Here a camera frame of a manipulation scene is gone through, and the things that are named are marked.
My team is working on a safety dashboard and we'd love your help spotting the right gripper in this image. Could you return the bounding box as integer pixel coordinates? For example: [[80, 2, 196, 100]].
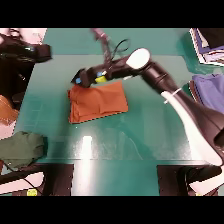
[[70, 63, 116, 89]]

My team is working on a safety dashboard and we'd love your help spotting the orange T-shirt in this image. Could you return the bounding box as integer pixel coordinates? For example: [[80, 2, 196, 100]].
[[67, 80, 130, 125]]

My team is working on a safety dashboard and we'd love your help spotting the brown garment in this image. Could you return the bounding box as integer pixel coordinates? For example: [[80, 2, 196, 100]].
[[0, 94, 20, 127]]

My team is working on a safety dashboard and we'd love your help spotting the dark green garment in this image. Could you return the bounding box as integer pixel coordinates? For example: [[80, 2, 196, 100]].
[[0, 130, 46, 170]]

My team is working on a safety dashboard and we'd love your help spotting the purple garment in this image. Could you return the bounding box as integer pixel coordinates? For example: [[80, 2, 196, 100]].
[[189, 73, 224, 115]]

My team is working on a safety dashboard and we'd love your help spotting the black garment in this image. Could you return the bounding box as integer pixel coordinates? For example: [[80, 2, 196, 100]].
[[199, 27, 224, 48]]

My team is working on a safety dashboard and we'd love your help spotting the black cable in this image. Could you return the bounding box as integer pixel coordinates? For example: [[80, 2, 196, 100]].
[[111, 38, 132, 61]]

